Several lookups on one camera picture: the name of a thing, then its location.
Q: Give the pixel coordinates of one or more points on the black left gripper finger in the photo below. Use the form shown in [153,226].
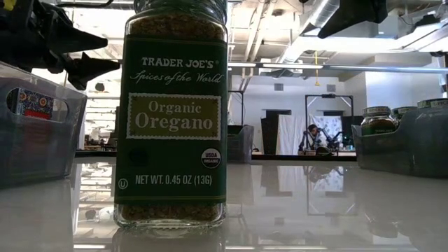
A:
[91,68]
[77,40]

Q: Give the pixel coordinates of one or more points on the black background robot arm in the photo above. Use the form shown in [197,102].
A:
[301,143]
[334,138]

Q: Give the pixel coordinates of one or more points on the grey translucent plastic bin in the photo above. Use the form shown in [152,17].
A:
[402,157]
[42,157]
[245,147]

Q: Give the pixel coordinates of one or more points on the grey ceiling air unit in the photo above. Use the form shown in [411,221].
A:
[388,27]

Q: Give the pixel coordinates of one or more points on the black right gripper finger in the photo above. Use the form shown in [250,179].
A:
[353,14]

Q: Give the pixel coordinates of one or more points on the person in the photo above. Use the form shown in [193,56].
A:
[312,130]

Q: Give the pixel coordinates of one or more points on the yellow tag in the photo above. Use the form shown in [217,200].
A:
[8,4]

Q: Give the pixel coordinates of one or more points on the black table frame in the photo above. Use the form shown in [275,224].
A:
[280,157]

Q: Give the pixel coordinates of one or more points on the red paprika spice tin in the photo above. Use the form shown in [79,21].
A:
[31,103]

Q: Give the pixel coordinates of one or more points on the black panel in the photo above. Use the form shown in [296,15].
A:
[266,136]

